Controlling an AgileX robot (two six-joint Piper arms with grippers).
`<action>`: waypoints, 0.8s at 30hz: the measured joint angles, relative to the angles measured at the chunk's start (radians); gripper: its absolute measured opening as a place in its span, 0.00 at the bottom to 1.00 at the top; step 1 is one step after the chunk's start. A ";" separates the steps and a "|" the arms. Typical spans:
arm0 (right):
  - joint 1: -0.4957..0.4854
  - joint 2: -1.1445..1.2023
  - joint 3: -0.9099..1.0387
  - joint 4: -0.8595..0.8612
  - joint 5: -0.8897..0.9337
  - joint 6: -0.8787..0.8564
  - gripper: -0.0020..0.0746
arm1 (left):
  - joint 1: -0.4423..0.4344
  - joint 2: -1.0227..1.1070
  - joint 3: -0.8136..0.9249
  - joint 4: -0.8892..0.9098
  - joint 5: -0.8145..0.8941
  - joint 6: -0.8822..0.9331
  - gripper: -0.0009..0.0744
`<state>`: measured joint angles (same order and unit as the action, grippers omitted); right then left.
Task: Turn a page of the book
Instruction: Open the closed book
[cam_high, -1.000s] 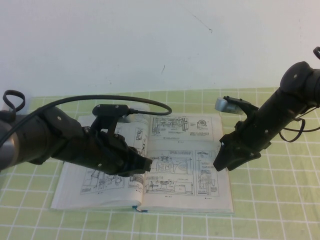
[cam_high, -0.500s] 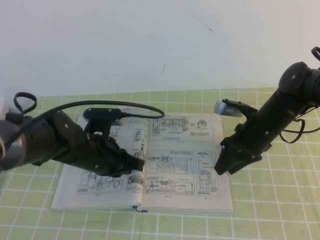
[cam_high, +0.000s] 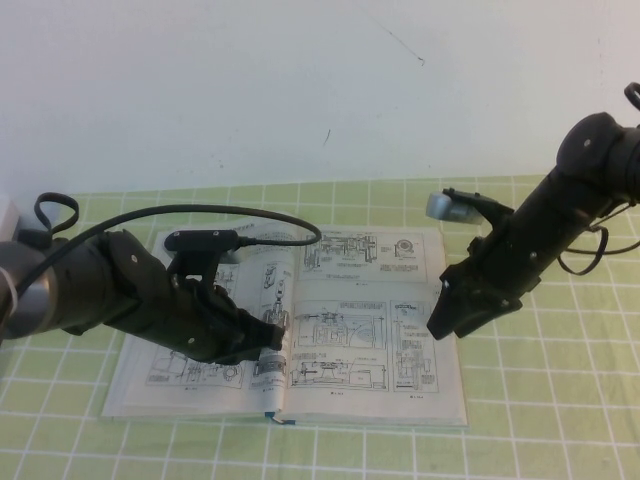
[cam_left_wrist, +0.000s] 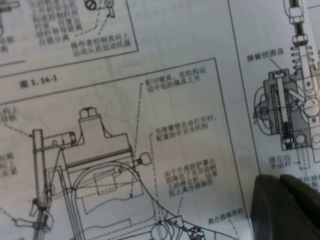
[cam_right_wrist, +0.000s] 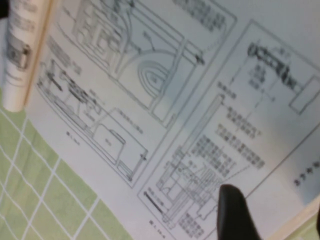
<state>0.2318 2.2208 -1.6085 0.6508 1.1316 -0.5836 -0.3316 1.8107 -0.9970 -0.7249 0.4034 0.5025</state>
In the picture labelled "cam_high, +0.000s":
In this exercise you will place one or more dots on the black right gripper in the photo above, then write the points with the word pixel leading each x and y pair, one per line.
pixel 495 280

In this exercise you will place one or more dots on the green white checked tablecloth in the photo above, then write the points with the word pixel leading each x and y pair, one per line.
pixel 550 400

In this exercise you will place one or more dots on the white zip tie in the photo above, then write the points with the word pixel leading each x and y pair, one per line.
pixel 12 295

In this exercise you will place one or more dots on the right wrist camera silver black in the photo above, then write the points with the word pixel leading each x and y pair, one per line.
pixel 442 206

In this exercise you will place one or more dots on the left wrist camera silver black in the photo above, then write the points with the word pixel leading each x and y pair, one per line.
pixel 195 239

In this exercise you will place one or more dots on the book with technical diagrams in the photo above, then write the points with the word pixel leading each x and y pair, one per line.
pixel 350 360

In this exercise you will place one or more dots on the left robot arm black grey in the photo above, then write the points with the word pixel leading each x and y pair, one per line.
pixel 85 285

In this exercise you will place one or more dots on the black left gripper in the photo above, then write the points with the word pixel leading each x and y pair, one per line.
pixel 200 320

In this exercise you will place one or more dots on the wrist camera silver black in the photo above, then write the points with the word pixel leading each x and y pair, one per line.
pixel 195 239
pixel 442 206

